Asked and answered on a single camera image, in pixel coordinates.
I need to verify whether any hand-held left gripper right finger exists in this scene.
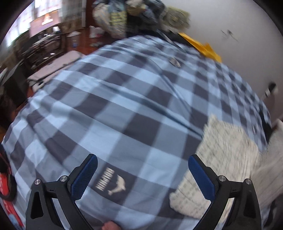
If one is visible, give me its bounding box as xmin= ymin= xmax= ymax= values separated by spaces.
xmin=188 ymin=154 xmax=262 ymax=230

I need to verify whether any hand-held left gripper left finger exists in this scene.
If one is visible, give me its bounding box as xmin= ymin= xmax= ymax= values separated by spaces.
xmin=25 ymin=154 xmax=98 ymax=230

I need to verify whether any cream plaid shirt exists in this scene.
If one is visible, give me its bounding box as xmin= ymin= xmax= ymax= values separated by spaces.
xmin=169 ymin=114 xmax=261 ymax=219

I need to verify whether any person's left hand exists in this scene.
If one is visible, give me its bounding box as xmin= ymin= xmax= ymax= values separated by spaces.
xmin=102 ymin=222 xmax=121 ymax=230

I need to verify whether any white fuzzy cloth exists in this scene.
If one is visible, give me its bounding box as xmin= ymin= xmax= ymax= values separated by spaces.
xmin=252 ymin=119 xmax=283 ymax=204

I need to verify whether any red and black object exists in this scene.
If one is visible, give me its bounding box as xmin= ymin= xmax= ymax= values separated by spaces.
xmin=0 ymin=144 xmax=25 ymax=228

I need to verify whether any blue checked blanket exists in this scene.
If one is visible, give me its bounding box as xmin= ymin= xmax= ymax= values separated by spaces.
xmin=0 ymin=34 xmax=273 ymax=230

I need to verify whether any pink mat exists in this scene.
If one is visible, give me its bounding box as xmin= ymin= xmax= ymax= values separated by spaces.
xmin=27 ymin=50 xmax=81 ymax=89

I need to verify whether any yellow cloth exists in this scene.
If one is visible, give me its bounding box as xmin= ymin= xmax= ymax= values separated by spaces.
xmin=178 ymin=32 xmax=222 ymax=63

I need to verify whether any black television stand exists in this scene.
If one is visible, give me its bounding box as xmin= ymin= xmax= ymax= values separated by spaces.
xmin=13 ymin=31 xmax=64 ymax=73

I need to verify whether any white waste bin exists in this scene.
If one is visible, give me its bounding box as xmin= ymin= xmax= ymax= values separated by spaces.
xmin=66 ymin=31 xmax=82 ymax=48

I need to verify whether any white plastic bag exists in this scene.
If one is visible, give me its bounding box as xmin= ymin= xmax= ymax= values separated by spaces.
xmin=89 ymin=25 xmax=104 ymax=38

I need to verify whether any television screen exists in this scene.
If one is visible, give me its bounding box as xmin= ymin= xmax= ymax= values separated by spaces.
xmin=29 ymin=0 xmax=63 ymax=38

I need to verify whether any pile of printed bedding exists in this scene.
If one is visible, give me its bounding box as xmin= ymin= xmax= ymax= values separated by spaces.
xmin=92 ymin=0 xmax=168 ymax=39

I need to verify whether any black wall plug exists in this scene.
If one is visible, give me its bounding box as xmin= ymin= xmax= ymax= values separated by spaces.
xmin=264 ymin=81 xmax=278 ymax=98

